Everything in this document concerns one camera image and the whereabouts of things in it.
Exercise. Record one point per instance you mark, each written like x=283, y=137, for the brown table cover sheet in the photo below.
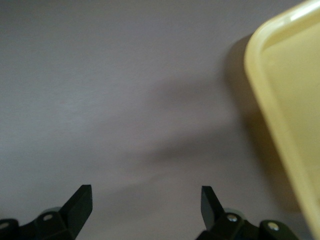
x=100, y=100

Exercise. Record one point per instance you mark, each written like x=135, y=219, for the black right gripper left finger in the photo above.
x=77, y=207

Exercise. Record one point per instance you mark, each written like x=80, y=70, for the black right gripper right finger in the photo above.
x=212, y=215

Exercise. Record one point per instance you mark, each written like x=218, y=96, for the yellow plastic tray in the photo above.
x=295, y=100

